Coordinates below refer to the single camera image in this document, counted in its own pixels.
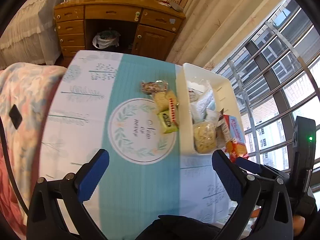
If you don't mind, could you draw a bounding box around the floral pink blanket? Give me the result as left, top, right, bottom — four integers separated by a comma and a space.
0, 62, 68, 220

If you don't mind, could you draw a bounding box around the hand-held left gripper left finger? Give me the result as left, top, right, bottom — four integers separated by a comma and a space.
26, 149, 110, 240

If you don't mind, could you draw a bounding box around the small white red-edged packet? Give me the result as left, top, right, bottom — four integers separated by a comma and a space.
186, 79, 213, 93

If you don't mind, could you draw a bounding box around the white lace dust cover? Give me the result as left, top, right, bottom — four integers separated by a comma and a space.
0, 0, 70, 65

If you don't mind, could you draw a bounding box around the metal window grille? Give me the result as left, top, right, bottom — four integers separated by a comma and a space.
212, 0, 320, 165

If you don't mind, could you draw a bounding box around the cream packet with red plaid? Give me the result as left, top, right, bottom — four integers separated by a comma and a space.
153, 90, 180, 128

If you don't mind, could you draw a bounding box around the white plastic storage bin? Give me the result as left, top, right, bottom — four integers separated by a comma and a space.
175, 62, 247, 155

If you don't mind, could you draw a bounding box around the person's right hand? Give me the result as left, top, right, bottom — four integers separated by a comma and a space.
292, 216, 307, 233

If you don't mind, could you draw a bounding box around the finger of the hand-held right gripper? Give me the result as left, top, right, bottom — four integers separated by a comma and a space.
236, 157, 290, 180

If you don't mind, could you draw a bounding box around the brown white snack packet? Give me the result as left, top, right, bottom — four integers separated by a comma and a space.
187, 87, 200, 103

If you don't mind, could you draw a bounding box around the small green snack packet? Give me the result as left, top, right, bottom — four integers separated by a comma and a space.
156, 110, 178, 134

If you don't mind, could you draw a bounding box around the large light blue snack packet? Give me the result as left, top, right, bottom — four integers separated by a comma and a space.
190, 85, 215, 124

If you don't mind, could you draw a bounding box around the clear wrapped chocolate snack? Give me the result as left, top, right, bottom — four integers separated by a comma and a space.
140, 80, 168, 95

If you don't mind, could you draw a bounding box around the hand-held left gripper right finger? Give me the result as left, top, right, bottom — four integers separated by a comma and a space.
212, 149, 294, 240

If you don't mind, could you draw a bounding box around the clear packet of orange puffs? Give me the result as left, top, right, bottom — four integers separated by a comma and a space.
193, 121, 217, 154

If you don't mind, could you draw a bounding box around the trash bin with white bag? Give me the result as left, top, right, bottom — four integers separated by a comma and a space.
92, 30, 121, 49

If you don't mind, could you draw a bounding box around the beige curtain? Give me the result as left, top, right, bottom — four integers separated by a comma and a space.
165, 0, 288, 72

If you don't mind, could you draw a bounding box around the wooden desk with drawers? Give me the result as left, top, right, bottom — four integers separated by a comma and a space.
54, 0, 187, 62

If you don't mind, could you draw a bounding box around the red biscuit packet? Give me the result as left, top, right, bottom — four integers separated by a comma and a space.
220, 114, 249, 163

